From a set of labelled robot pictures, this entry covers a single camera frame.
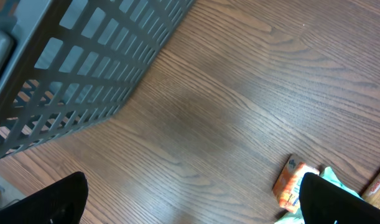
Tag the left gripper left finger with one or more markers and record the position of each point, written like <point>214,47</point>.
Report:
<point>62,202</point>

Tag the grey plastic shopping basket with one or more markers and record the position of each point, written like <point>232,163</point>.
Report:
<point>68,64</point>

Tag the light blue tissue pack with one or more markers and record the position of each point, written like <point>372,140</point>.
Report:
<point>327,174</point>

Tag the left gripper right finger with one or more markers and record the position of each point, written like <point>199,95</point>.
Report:
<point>323,202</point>

